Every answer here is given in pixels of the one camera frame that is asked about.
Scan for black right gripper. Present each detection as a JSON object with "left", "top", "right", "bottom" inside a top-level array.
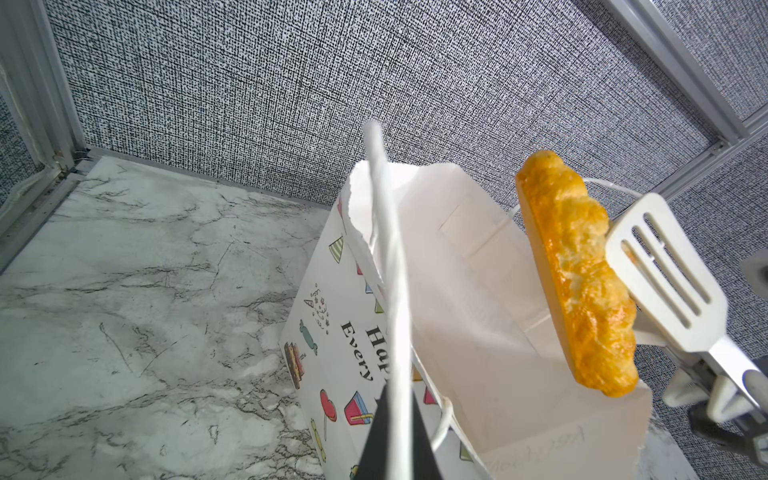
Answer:
[{"left": 687, "top": 387, "right": 767, "bottom": 468}]

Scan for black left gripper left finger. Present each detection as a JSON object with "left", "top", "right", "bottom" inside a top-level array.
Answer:
[{"left": 353, "top": 400, "right": 389, "bottom": 480}]

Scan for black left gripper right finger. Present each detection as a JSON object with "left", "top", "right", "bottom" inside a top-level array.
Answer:
[{"left": 411, "top": 395, "right": 442, "bottom": 480}]

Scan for white slotted bread tongs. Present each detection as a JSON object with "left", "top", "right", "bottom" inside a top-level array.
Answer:
[{"left": 605, "top": 193, "right": 767, "bottom": 422}]

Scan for white paper gift bag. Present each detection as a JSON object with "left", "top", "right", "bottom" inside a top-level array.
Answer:
[{"left": 281, "top": 122, "right": 651, "bottom": 479}]

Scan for long braided fake bread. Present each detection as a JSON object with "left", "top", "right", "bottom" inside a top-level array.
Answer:
[{"left": 516, "top": 150, "right": 639, "bottom": 398}]

